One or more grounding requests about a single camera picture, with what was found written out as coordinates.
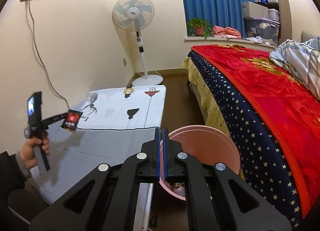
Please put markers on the pink folded cloth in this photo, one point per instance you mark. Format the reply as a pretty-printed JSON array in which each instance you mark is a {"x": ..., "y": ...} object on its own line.
[{"x": 228, "y": 32}]

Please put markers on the red floral blanket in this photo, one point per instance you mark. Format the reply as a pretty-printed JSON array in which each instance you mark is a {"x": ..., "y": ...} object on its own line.
[{"x": 290, "y": 112}]

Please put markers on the black sleeve forearm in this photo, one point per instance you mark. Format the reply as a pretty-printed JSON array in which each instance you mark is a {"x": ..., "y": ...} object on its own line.
[{"x": 18, "y": 205}]

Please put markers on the grey cardboard box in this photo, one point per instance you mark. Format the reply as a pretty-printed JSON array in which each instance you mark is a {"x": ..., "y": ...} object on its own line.
[{"x": 254, "y": 10}]

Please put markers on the navy star bed sheet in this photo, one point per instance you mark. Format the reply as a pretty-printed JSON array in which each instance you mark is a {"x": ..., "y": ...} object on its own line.
[{"x": 262, "y": 161}]

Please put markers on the black snack packet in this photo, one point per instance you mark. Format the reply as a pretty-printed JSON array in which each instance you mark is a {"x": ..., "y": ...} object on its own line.
[{"x": 71, "y": 120}]

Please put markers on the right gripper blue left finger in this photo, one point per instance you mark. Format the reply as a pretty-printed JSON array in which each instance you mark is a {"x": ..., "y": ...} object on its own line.
[{"x": 106, "y": 198}]

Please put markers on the pink trash bin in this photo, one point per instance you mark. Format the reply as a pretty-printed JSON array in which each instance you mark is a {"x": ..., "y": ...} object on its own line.
[{"x": 205, "y": 145}]

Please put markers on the white standing fan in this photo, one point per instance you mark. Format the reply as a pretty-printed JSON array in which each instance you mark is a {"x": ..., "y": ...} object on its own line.
[{"x": 133, "y": 16}]

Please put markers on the wooden bookshelf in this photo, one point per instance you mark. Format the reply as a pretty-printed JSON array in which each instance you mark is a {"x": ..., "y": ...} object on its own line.
[{"x": 272, "y": 1}]

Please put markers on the striped grey quilt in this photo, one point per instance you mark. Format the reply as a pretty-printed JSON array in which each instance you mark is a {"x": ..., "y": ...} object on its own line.
[{"x": 301, "y": 60}]

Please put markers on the potted green plant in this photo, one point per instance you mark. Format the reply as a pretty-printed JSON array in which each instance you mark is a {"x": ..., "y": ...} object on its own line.
[{"x": 199, "y": 27}]

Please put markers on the clear storage box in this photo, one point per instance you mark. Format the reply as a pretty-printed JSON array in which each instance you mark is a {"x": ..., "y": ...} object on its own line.
[{"x": 265, "y": 28}]

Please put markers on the phone on gripper mount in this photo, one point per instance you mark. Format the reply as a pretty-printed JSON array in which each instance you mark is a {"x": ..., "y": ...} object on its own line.
[{"x": 31, "y": 109}]

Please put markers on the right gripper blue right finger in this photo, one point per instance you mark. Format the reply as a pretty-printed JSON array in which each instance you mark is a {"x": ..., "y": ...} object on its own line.
[{"x": 217, "y": 198}]

